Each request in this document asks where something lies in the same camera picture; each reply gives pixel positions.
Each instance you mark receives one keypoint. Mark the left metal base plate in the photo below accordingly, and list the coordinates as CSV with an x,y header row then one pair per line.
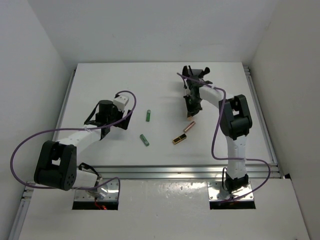
x,y
108,192

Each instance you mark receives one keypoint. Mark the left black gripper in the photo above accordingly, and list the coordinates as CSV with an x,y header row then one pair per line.
x,y
123,124

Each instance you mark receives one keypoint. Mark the black gold lipstick case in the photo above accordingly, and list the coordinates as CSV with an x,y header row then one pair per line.
x,y
179,139

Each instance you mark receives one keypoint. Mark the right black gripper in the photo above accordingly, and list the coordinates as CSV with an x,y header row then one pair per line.
x,y
192,111

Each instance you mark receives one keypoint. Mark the black fan makeup brush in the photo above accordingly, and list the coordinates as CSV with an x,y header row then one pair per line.
x,y
187,71

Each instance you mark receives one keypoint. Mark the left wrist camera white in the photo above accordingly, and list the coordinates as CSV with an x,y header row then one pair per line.
x,y
120,102

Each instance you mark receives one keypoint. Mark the green lip balm tube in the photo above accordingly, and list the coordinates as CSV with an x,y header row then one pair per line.
x,y
148,115
144,140

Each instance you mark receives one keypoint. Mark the aluminium table frame rail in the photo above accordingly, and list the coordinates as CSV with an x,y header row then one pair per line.
x,y
177,172

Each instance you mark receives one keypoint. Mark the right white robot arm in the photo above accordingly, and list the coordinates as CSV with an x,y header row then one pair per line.
x,y
234,121

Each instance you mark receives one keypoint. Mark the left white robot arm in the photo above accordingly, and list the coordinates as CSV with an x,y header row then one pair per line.
x,y
57,166

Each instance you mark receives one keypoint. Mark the rose gold lipstick tube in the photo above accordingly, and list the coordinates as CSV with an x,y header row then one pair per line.
x,y
189,126

